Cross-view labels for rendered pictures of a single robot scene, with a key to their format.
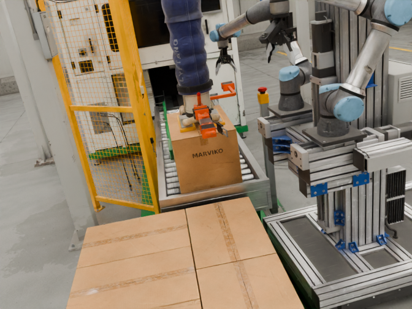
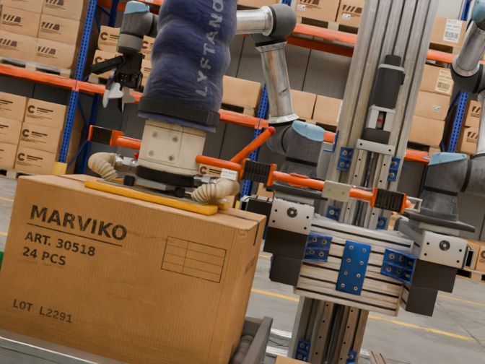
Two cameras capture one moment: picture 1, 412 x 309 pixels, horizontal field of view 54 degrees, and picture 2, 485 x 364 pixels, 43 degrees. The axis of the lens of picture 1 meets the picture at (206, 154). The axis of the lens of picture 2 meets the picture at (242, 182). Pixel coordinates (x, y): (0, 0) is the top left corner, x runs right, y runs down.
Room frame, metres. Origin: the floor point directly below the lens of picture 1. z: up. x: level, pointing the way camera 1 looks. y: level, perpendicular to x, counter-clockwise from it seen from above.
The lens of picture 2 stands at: (2.03, 1.61, 1.13)
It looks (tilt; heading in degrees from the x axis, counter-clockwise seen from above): 3 degrees down; 283
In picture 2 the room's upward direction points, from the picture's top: 12 degrees clockwise
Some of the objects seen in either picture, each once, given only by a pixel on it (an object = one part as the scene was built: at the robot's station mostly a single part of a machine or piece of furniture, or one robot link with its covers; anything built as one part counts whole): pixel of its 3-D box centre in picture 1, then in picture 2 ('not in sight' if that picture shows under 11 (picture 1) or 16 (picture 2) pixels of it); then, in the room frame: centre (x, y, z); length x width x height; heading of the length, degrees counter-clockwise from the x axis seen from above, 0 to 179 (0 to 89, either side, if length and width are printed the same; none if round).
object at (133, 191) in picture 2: (185, 119); (153, 191); (2.59, 0.10, 0.97); 0.34 x 0.10 x 0.05; 4
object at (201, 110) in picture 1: (201, 112); (258, 171); (2.35, -0.01, 1.08); 0.10 x 0.08 x 0.06; 94
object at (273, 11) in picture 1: (279, 7); not in sight; (1.68, -0.37, 1.65); 0.08 x 0.08 x 0.05
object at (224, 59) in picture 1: (224, 55); (127, 68); (2.89, -0.24, 1.31); 0.09 x 0.08 x 0.12; 4
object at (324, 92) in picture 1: (332, 98); (447, 170); (1.82, -0.62, 1.20); 0.13 x 0.12 x 0.14; 3
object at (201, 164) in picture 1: (202, 148); (139, 267); (2.62, 0.02, 0.75); 0.60 x 0.40 x 0.40; 5
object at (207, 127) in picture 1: (208, 130); (387, 199); (2.00, -0.03, 1.08); 0.08 x 0.07 x 0.05; 4
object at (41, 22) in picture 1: (46, 34); not in sight; (2.94, 0.95, 1.62); 0.20 x 0.05 x 0.30; 4
